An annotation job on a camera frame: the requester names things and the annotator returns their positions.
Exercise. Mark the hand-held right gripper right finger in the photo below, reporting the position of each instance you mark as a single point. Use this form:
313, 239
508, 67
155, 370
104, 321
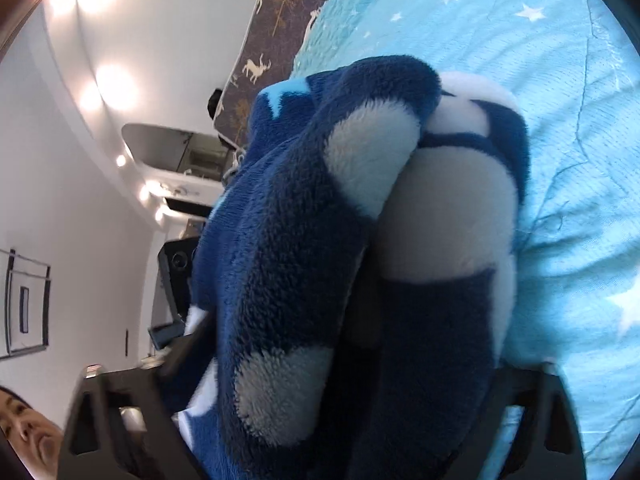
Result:
530, 400

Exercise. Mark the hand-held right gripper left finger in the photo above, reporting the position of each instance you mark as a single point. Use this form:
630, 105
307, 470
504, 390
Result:
140, 395

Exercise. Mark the blue star-print fleece robe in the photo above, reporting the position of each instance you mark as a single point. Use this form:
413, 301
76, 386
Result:
300, 260

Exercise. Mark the person's face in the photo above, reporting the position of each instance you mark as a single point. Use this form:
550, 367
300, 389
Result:
25, 425

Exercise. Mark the black speaker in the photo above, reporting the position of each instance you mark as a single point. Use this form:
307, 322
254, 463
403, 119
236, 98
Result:
175, 265

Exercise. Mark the light blue star blanket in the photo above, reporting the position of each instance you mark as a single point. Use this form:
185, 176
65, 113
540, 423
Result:
565, 135

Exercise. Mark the black object behind mattress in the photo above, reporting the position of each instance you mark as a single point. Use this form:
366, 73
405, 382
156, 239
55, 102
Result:
215, 102

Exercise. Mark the black wall frame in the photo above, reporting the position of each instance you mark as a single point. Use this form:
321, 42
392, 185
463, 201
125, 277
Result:
25, 305

